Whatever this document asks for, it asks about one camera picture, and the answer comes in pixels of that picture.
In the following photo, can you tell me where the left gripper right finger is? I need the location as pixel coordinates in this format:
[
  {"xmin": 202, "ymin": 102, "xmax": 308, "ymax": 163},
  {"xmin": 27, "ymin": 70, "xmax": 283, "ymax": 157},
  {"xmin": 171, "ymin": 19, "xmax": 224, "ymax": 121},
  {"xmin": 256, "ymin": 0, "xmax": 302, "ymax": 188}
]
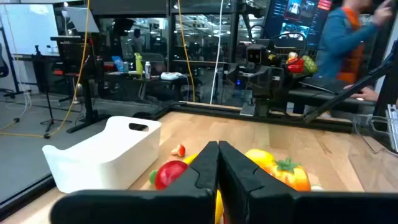
[{"xmin": 218, "ymin": 140, "xmax": 398, "ymax": 224}]

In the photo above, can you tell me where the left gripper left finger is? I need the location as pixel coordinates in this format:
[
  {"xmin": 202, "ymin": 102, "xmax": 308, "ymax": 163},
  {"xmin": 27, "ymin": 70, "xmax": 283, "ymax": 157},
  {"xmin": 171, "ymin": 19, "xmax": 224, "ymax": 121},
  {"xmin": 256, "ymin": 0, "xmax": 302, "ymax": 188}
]
[{"xmin": 49, "ymin": 141, "xmax": 220, "ymax": 224}]

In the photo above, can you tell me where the yellow lemon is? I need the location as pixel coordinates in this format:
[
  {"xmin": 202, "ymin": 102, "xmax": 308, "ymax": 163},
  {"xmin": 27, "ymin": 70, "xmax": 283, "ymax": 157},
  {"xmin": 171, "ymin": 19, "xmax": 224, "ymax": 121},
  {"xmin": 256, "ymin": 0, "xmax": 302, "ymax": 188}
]
[
  {"xmin": 214, "ymin": 189, "xmax": 224, "ymax": 224},
  {"xmin": 244, "ymin": 148, "xmax": 277, "ymax": 170}
]

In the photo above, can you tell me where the red apple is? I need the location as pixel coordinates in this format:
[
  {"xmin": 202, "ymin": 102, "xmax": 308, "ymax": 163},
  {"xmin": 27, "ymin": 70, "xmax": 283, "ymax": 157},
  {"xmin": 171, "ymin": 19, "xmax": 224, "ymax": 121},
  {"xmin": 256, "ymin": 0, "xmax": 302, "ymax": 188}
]
[{"xmin": 154, "ymin": 160, "xmax": 189, "ymax": 190}]

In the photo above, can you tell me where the small yellow pepper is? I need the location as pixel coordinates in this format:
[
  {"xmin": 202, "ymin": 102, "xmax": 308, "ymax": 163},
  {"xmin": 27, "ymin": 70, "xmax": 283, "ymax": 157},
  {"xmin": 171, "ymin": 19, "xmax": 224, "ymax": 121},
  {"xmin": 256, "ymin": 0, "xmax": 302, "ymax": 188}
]
[{"xmin": 182, "ymin": 152, "xmax": 200, "ymax": 166}]

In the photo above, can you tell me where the orange tomato green calyx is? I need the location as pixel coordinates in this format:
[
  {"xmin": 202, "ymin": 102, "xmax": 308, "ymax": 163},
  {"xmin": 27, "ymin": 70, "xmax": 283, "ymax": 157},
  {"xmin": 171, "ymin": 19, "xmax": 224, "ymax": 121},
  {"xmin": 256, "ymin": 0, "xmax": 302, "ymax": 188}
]
[{"xmin": 264, "ymin": 157, "xmax": 312, "ymax": 192}]

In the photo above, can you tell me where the red cap mushroom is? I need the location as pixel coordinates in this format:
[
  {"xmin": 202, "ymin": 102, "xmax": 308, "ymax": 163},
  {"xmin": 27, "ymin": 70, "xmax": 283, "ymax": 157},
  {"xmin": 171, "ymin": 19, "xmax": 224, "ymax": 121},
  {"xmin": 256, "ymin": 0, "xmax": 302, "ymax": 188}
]
[{"xmin": 170, "ymin": 144, "xmax": 187, "ymax": 157}]

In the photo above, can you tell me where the red toy fruit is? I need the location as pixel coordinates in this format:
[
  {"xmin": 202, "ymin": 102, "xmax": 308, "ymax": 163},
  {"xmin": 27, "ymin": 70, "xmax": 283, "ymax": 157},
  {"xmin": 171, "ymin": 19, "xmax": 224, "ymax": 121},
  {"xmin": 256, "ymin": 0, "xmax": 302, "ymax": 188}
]
[{"xmin": 287, "ymin": 58, "xmax": 305, "ymax": 74}]

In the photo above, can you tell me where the green netted toy fruit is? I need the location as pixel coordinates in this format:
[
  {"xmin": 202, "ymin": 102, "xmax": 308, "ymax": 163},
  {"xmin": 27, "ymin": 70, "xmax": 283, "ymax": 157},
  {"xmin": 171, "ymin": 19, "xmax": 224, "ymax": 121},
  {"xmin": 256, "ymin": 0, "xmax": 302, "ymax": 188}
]
[{"xmin": 302, "ymin": 55, "xmax": 319, "ymax": 75}]

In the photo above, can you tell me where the black laptop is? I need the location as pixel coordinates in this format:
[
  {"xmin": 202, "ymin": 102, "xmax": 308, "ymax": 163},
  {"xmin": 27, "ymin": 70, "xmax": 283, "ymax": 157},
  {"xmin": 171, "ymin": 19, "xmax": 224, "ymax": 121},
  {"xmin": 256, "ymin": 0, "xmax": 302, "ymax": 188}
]
[{"xmin": 300, "ymin": 76, "xmax": 349, "ymax": 94}]

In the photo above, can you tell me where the black office desk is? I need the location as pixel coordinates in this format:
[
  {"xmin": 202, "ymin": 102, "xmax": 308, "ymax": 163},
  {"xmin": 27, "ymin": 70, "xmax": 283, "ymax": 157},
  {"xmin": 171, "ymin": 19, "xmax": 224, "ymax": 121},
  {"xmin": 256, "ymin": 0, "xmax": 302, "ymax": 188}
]
[{"xmin": 287, "ymin": 88, "xmax": 377, "ymax": 110}]

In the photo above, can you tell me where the person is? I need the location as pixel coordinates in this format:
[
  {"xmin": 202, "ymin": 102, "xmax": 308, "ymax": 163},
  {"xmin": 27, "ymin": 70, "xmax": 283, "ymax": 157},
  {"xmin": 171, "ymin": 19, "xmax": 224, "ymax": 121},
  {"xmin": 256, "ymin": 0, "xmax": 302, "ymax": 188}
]
[{"xmin": 312, "ymin": 0, "xmax": 398, "ymax": 103}]

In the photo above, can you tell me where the white handheld device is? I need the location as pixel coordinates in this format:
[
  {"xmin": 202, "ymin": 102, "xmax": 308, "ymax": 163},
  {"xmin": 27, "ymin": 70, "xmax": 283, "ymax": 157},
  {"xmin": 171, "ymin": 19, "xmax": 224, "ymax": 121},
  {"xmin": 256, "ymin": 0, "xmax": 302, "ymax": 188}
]
[{"xmin": 160, "ymin": 72, "xmax": 187, "ymax": 81}]

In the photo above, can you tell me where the white plastic basket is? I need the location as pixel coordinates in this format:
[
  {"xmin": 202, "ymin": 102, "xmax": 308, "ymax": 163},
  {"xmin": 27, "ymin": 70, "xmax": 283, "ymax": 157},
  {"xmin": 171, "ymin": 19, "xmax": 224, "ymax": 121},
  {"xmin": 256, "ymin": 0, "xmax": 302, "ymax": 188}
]
[{"xmin": 42, "ymin": 115, "xmax": 162, "ymax": 194}]

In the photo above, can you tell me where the person's hand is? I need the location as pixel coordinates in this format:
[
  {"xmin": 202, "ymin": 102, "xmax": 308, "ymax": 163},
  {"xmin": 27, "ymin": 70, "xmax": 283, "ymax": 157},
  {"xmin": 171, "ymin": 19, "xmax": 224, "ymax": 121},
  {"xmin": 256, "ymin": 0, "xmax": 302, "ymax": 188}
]
[
  {"xmin": 343, "ymin": 84, "xmax": 380, "ymax": 102},
  {"xmin": 371, "ymin": 0, "xmax": 396, "ymax": 27}
]

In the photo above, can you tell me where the black side table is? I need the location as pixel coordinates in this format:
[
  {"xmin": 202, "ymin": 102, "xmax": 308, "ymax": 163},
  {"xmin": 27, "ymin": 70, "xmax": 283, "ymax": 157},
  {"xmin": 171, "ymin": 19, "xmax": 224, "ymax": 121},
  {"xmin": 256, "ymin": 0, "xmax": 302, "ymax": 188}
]
[{"xmin": 104, "ymin": 71, "xmax": 187, "ymax": 102}]

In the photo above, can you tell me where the green bottle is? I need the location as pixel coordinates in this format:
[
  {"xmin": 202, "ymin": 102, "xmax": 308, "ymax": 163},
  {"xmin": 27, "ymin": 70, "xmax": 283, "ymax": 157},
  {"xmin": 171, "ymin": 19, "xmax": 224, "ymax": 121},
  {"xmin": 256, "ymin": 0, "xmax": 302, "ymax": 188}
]
[{"xmin": 134, "ymin": 52, "xmax": 144, "ymax": 75}]

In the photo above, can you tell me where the clear plastic bin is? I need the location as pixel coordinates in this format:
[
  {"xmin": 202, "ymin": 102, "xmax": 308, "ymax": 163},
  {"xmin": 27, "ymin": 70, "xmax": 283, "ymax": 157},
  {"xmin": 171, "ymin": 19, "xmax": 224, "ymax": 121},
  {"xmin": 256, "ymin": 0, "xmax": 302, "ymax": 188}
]
[{"xmin": 347, "ymin": 112, "xmax": 398, "ymax": 191}]

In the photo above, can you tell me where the blue packet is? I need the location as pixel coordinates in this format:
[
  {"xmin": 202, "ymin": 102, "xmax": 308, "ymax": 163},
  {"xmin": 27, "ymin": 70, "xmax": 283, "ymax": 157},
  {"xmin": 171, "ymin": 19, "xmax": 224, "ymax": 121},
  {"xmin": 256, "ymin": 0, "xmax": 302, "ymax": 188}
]
[{"xmin": 111, "ymin": 55, "xmax": 125, "ymax": 73}]

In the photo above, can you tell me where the black standing desk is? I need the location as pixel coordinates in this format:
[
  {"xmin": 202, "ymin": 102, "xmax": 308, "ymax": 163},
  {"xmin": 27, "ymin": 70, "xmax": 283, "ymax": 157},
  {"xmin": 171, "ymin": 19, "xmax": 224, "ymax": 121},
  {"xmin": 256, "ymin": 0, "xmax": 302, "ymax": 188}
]
[{"xmin": 49, "ymin": 35, "xmax": 109, "ymax": 134}]

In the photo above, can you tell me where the black tripod stand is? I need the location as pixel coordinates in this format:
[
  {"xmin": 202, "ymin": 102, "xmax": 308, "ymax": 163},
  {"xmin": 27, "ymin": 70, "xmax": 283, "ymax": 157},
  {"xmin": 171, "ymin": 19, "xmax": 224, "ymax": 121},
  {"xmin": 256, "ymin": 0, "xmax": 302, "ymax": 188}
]
[{"xmin": 30, "ymin": 45, "xmax": 74, "ymax": 133}]

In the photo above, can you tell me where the white projection board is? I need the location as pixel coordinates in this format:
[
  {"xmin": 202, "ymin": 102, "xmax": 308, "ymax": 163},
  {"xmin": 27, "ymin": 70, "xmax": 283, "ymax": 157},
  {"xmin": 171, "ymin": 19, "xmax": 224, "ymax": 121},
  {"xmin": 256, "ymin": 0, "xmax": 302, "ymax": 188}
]
[{"xmin": 0, "ymin": 2, "xmax": 60, "ymax": 57}]

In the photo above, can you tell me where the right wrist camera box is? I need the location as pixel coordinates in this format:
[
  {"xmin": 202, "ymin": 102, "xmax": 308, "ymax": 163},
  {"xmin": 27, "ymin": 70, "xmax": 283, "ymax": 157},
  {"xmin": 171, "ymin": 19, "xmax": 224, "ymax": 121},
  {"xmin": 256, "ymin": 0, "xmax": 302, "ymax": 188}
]
[{"xmin": 247, "ymin": 43, "xmax": 269, "ymax": 65}]

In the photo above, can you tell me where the wire basket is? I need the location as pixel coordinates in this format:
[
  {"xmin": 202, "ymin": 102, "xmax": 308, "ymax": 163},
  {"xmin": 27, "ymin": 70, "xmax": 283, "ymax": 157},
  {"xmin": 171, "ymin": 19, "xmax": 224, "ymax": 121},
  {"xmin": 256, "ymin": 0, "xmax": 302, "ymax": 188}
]
[{"xmin": 273, "ymin": 46, "xmax": 318, "ymax": 75}]

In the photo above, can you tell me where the white hanging cable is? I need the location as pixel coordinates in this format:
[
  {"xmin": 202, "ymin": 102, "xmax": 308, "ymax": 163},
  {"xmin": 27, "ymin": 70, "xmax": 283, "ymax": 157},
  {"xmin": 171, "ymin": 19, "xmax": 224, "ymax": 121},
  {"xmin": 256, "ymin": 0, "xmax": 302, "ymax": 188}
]
[{"xmin": 210, "ymin": 0, "xmax": 224, "ymax": 105}]

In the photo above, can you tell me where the wall monitor screen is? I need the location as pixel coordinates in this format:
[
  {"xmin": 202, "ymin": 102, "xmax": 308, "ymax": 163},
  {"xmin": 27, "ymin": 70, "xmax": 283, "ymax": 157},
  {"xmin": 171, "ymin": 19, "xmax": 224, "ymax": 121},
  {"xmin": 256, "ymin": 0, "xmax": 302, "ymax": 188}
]
[{"xmin": 266, "ymin": 0, "xmax": 335, "ymax": 47}]

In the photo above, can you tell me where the yellow cable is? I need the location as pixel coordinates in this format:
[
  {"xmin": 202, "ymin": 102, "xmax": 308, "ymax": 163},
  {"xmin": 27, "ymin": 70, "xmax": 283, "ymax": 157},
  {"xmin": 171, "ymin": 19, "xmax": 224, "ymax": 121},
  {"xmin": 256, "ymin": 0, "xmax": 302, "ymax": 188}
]
[
  {"xmin": 0, "ymin": 0, "xmax": 91, "ymax": 139},
  {"xmin": 177, "ymin": 0, "xmax": 196, "ymax": 103}
]

